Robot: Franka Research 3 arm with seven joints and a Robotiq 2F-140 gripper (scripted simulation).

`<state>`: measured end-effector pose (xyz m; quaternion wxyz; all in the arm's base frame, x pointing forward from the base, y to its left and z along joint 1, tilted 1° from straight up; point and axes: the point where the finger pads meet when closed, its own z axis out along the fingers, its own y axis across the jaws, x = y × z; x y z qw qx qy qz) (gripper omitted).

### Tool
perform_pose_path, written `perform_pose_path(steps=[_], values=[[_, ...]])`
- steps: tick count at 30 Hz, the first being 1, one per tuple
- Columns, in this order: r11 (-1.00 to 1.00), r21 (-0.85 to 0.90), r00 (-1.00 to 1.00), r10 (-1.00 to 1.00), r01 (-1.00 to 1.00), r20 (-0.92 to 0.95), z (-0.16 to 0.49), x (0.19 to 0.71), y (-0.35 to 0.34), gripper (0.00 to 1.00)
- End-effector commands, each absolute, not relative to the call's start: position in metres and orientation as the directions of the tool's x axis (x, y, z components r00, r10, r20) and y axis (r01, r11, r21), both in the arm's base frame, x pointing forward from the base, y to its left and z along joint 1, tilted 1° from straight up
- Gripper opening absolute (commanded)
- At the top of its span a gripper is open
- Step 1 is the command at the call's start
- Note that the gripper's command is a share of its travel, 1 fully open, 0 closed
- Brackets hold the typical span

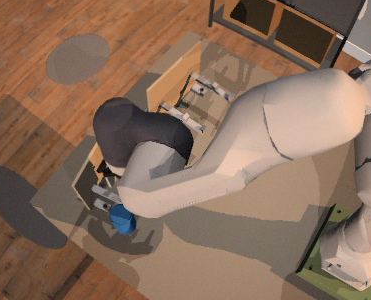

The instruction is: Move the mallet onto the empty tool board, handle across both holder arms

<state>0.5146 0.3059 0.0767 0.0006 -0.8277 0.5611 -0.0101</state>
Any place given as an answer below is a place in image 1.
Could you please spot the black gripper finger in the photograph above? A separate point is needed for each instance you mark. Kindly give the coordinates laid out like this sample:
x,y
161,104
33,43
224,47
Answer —
x,y
107,173

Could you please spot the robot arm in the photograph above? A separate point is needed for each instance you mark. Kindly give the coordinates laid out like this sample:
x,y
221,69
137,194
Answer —
x,y
289,118

